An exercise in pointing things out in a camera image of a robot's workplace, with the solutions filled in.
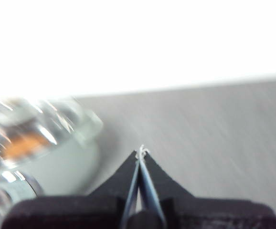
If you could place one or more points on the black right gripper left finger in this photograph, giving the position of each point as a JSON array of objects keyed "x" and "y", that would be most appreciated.
[{"x": 123, "y": 181}]

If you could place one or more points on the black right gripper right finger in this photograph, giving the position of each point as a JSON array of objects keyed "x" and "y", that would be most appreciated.
[{"x": 159, "y": 183}]

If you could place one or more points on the sage green electric cooking pot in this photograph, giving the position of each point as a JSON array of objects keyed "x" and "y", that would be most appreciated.
[{"x": 64, "y": 164}]

